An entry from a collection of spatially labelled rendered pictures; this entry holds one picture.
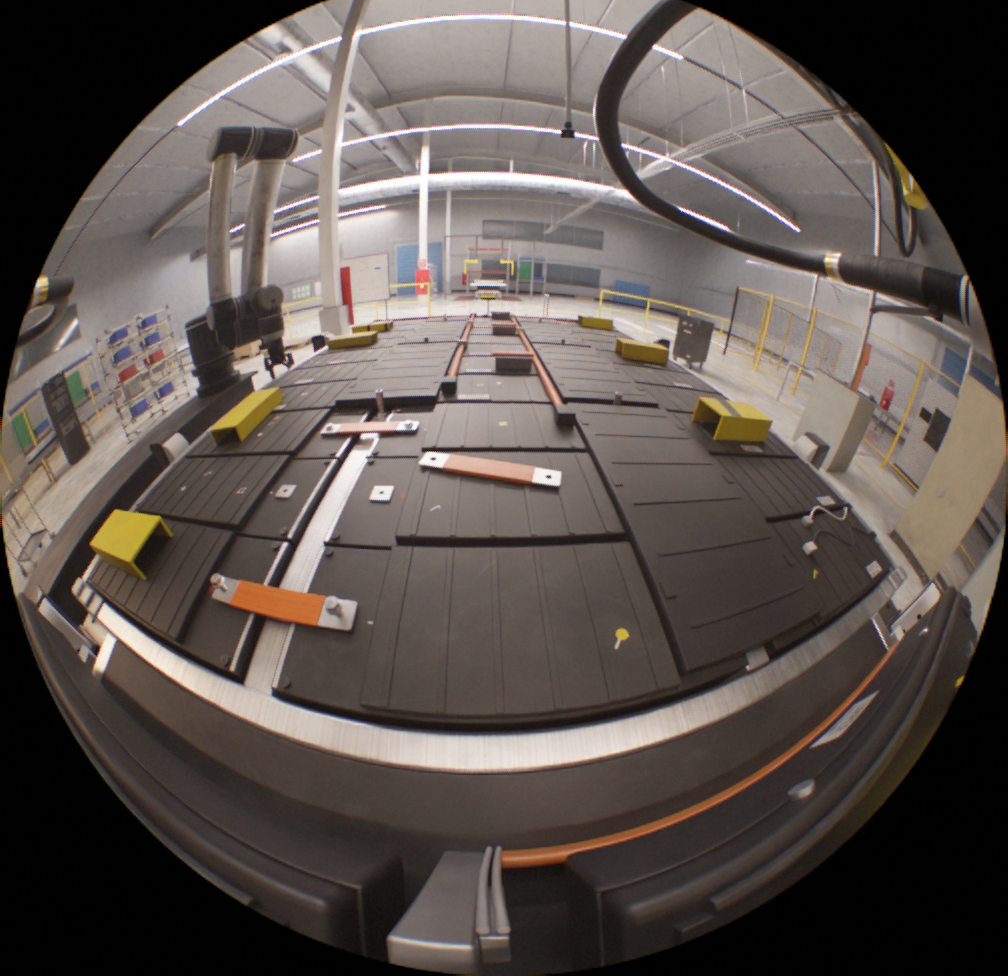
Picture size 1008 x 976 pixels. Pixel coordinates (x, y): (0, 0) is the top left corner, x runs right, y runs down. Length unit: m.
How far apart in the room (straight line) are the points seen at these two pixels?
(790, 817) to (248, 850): 0.18
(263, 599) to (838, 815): 0.35
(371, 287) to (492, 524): 8.28
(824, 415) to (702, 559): 4.23
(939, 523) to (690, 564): 4.03
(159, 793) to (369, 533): 0.26
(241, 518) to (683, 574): 0.43
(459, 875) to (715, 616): 0.23
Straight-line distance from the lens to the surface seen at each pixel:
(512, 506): 0.29
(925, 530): 4.26
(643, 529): 0.29
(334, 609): 0.23
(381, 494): 0.33
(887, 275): 0.47
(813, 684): 0.34
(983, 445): 4.18
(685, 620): 0.25
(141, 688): 0.38
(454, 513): 0.28
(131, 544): 0.43
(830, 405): 4.44
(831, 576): 0.43
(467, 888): 0.16
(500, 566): 0.24
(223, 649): 0.30
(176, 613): 0.35
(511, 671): 0.20
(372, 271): 8.45
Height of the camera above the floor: 1.20
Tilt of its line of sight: 36 degrees down
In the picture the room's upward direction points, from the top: 2 degrees clockwise
